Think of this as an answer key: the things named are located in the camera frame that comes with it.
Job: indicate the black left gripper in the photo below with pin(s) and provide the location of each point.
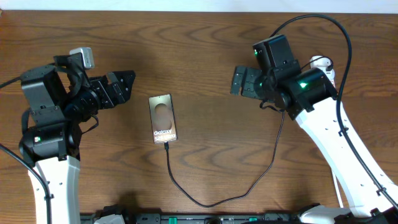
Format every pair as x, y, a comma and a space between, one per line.
107, 98

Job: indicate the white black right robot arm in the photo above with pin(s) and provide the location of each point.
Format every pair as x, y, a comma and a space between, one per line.
309, 97

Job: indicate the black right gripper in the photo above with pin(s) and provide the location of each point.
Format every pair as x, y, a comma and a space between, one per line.
250, 74

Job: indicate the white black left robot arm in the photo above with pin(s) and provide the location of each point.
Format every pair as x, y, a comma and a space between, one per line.
61, 96

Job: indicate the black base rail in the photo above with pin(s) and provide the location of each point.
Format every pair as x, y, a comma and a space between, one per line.
152, 218

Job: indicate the white power strip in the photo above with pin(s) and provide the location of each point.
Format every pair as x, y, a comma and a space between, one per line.
333, 82

